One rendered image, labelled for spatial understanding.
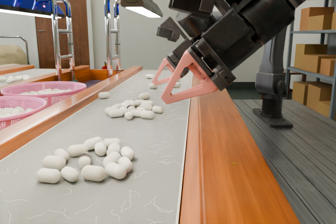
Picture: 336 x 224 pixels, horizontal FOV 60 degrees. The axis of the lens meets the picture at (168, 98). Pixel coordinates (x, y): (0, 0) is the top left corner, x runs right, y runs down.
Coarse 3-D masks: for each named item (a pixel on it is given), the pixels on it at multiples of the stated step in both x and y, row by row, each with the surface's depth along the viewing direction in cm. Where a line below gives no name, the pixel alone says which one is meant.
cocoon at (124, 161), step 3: (123, 156) 45; (120, 159) 44; (123, 159) 44; (126, 159) 44; (120, 162) 44; (123, 162) 43; (126, 162) 43; (129, 162) 43; (123, 165) 43; (126, 165) 43; (129, 165) 43; (126, 168) 43; (129, 168) 43; (126, 171) 43
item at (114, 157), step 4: (112, 152) 46; (116, 152) 46; (108, 156) 44; (112, 156) 45; (116, 156) 45; (120, 156) 46; (104, 160) 44; (108, 160) 44; (112, 160) 44; (116, 160) 45; (104, 164) 44
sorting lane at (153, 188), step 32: (128, 96) 98; (64, 128) 64; (96, 128) 64; (128, 128) 64; (160, 128) 64; (0, 160) 47; (32, 160) 48; (96, 160) 48; (160, 160) 48; (0, 192) 38; (32, 192) 38; (64, 192) 38; (96, 192) 38; (128, 192) 38; (160, 192) 38
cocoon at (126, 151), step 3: (123, 147) 49; (126, 147) 48; (129, 147) 49; (120, 150) 49; (123, 150) 48; (126, 150) 47; (129, 150) 47; (132, 150) 48; (120, 153) 49; (123, 153) 47; (126, 153) 47; (129, 153) 47; (132, 153) 47; (126, 156) 47; (129, 156) 47; (132, 156) 47; (129, 159) 47
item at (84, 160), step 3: (81, 153) 46; (81, 156) 45; (84, 156) 45; (87, 156) 45; (81, 159) 44; (84, 159) 44; (87, 159) 44; (90, 159) 45; (78, 162) 44; (81, 162) 44; (84, 162) 44; (87, 162) 44; (90, 162) 45; (81, 165) 44; (84, 165) 44
